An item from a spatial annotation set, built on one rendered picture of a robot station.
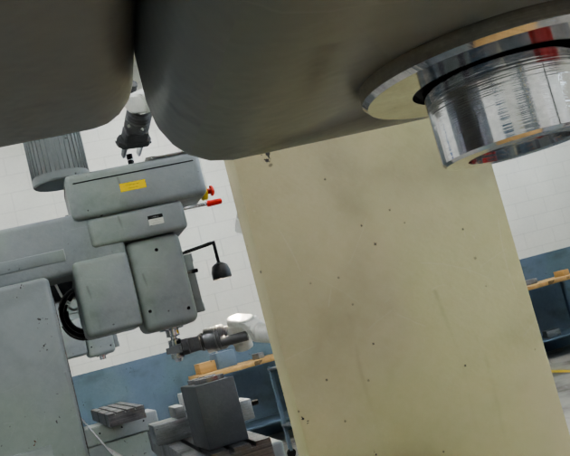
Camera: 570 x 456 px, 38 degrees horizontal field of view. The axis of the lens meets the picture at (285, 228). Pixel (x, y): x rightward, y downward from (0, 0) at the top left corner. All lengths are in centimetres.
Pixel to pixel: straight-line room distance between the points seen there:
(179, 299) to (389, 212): 168
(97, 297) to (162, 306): 22
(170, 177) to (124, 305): 47
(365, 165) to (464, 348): 32
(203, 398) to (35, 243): 82
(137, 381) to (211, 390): 703
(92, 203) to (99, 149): 691
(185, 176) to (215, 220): 684
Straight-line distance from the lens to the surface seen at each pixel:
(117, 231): 290
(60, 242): 289
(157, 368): 952
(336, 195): 128
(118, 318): 286
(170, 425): 296
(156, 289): 290
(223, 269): 308
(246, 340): 290
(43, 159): 298
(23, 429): 275
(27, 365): 274
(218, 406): 248
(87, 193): 291
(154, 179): 293
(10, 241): 290
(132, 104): 285
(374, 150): 132
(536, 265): 1117
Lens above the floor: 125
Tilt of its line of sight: 6 degrees up
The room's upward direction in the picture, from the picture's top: 15 degrees counter-clockwise
